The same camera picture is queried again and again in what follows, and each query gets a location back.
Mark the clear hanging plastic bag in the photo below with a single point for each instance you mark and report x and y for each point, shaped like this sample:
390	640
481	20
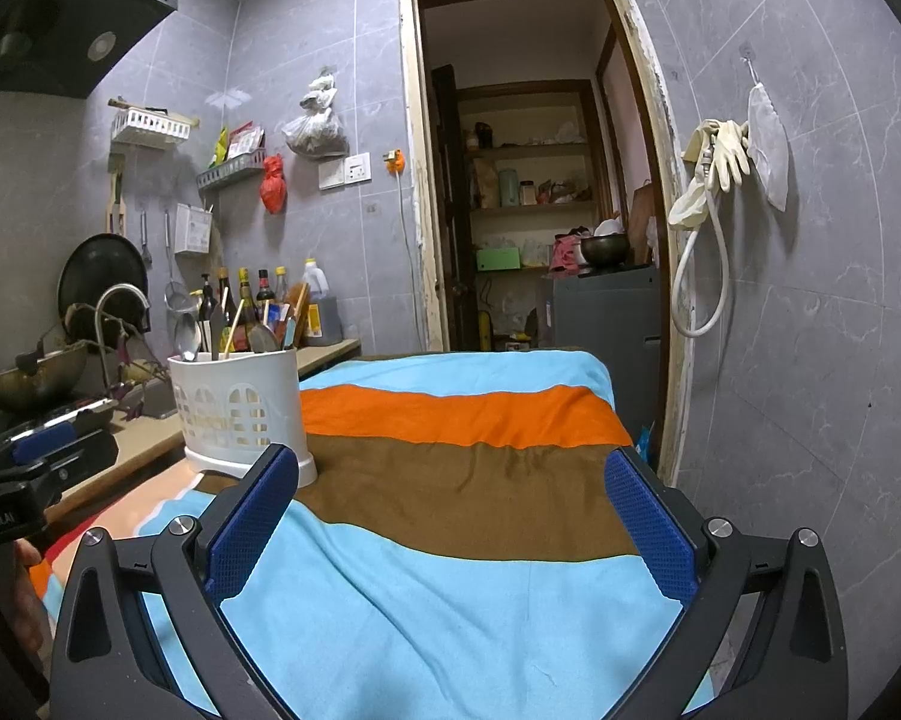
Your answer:
315	135

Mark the steel kitchen faucet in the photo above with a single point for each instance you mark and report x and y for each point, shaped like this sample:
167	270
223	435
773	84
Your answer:
120	289

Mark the yellow bottle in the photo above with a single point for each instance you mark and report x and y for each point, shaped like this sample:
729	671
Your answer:
485	330

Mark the hanging wooden board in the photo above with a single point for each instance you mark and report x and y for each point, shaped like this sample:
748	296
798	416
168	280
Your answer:
117	202

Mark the wooden chopstick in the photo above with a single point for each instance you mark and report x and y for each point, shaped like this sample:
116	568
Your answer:
234	326

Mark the white wall switch panel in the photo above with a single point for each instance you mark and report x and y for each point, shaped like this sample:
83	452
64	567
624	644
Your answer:
344	171

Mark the red white snack packet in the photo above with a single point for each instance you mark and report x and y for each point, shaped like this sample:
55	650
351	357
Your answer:
246	139

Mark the white plastic utensil holder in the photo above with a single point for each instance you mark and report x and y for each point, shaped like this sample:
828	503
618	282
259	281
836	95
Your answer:
240	405

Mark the white wall basket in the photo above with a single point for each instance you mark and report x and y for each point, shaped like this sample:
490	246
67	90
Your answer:
150	124

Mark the black range hood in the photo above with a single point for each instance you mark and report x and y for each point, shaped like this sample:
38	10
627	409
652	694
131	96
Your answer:
53	30

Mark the large steel spoon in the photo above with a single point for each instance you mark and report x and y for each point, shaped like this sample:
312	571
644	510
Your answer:
263	337

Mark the wooden shelf unit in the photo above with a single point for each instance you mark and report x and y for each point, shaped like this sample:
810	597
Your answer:
529	150

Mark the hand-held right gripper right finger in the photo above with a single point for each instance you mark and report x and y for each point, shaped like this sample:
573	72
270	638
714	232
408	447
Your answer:
649	529

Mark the steel fork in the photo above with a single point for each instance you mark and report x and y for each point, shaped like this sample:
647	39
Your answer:
209	322

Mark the gas stove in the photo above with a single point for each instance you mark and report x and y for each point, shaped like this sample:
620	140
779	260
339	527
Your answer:
60	416

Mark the small glass jar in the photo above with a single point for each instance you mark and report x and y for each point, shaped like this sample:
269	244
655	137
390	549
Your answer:
527	193

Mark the hanging metal strainer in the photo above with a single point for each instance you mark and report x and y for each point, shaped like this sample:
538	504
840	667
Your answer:
174	292

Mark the hanging metal spatula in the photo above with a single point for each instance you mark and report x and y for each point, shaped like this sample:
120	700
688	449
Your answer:
145	240

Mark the grey container yellow label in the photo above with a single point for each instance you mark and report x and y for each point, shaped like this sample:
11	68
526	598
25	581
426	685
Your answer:
324	321

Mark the small steel spoon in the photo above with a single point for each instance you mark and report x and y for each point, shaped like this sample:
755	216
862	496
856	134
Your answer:
188	334

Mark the clear oil jug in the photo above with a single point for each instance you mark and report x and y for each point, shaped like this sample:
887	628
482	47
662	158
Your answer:
314	277

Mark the beige rubber gloves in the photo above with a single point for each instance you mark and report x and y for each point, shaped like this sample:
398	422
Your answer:
728	154

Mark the teal jar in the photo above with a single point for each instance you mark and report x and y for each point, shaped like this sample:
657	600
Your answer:
508	187

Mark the red plastic bag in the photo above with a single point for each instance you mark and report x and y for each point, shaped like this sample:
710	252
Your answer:
273	187

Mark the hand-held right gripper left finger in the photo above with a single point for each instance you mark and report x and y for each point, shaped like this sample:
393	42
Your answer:
252	521

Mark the grey cabinet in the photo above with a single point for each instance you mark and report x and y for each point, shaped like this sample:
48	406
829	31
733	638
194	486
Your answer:
600	330

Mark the grey wall shelf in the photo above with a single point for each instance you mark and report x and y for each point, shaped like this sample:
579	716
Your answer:
229	172

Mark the white wall box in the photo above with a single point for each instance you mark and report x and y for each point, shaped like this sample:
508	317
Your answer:
192	229

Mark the orange wall plug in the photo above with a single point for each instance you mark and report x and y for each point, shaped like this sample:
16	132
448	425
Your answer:
394	161

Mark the blue label sauce bottle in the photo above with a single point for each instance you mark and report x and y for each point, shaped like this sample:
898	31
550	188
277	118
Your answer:
265	292

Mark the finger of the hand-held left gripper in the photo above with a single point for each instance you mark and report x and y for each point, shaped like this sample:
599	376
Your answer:
83	459
42	441

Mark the black pump bottle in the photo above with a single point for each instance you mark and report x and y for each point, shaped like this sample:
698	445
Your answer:
207	286

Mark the dark sauce bottle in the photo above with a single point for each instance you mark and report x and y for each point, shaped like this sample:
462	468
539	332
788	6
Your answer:
225	285
246	300

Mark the black bowl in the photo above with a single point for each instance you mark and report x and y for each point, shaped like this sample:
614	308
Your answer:
602	250

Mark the person's left hand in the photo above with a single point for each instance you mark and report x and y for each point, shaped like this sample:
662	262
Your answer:
29	596

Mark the green box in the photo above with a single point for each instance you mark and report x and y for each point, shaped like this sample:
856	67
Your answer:
498	259

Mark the striped blue orange brown blanket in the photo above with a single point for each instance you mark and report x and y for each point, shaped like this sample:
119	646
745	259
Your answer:
435	592

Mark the black hanging wok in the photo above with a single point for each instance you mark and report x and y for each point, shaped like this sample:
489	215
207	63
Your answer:
98	270

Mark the worn door frame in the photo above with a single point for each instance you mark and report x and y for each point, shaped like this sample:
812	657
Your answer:
411	165

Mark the pink cloth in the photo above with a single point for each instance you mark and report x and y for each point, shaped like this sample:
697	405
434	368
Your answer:
565	253

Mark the yellow snack packet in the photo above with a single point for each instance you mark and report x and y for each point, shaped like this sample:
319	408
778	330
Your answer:
219	148

